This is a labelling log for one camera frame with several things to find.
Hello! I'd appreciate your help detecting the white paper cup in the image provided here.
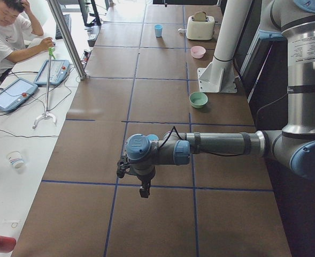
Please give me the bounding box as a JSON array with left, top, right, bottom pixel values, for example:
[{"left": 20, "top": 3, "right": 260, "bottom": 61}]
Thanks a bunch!
[{"left": 6, "top": 151, "right": 24, "bottom": 169}]

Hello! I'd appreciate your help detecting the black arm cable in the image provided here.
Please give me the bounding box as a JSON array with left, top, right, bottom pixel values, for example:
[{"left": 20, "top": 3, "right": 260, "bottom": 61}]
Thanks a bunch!
[{"left": 157, "top": 125, "right": 243, "bottom": 157}]

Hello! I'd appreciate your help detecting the person in white shirt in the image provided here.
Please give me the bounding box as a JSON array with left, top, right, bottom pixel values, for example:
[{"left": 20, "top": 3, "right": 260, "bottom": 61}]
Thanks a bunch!
[{"left": 0, "top": 1, "right": 54, "bottom": 81}]

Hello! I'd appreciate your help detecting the green bowl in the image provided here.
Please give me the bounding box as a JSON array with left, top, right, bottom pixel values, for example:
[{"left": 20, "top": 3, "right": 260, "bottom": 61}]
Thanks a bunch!
[{"left": 189, "top": 92, "right": 208, "bottom": 109}]

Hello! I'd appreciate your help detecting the white pillar with base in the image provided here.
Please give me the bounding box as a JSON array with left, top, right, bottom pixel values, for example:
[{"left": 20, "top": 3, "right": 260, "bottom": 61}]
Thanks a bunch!
[{"left": 197, "top": 0, "right": 252, "bottom": 93}]

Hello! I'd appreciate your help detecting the near teach pendant tablet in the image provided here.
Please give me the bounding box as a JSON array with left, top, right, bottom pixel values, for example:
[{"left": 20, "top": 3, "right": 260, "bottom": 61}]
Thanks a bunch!
[{"left": 0, "top": 78, "right": 38, "bottom": 112}]

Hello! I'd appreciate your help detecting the white grabber stick tool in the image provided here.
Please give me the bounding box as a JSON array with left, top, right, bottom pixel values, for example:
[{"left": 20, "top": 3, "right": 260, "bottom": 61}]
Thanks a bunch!
[{"left": 32, "top": 47, "right": 57, "bottom": 129}]

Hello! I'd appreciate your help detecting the teach pendant tablet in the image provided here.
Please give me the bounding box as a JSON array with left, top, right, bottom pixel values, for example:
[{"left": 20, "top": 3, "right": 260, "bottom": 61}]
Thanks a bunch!
[
  {"left": 34, "top": 59, "right": 70, "bottom": 87},
  {"left": 0, "top": 78, "right": 38, "bottom": 112}
]

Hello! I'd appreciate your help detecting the aluminium frame post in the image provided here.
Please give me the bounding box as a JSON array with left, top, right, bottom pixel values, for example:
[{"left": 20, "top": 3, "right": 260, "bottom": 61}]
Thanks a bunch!
[{"left": 47, "top": 0, "right": 87, "bottom": 81}]

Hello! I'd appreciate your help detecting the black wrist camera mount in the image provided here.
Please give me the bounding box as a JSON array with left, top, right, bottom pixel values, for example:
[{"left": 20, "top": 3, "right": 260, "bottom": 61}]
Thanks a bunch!
[{"left": 116, "top": 155, "right": 131, "bottom": 179}]

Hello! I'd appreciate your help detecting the pink bowl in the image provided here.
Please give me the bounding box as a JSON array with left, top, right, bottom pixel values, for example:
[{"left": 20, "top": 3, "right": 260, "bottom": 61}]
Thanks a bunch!
[{"left": 190, "top": 46, "right": 206, "bottom": 59}]

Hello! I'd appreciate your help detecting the far teach pendant tablet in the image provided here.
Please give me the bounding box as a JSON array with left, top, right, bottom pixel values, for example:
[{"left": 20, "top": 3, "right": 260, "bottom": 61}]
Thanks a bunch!
[{"left": 34, "top": 59, "right": 70, "bottom": 87}]

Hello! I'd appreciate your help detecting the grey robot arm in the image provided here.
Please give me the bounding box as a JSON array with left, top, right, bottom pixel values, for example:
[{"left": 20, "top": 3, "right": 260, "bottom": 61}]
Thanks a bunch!
[{"left": 117, "top": 1, "right": 315, "bottom": 198}]

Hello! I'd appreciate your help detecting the blue plastic cup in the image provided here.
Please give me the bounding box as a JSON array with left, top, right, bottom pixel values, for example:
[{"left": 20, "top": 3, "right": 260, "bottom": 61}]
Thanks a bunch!
[{"left": 154, "top": 24, "right": 163, "bottom": 37}]

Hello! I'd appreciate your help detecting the cream toaster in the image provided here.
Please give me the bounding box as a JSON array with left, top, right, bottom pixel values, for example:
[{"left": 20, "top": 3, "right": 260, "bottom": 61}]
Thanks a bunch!
[{"left": 186, "top": 11, "right": 215, "bottom": 40}]

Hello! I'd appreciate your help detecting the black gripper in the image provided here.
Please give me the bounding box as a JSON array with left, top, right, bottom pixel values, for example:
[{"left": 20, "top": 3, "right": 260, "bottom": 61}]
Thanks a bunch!
[{"left": 137, "top": 171, "right": 155, "bottom": 198}]

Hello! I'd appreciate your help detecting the black keyboard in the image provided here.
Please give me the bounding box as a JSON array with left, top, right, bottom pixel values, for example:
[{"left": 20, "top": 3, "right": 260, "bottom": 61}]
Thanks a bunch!
[{"left": 55, "top": 13, "right": 72, "bottom": 40}]

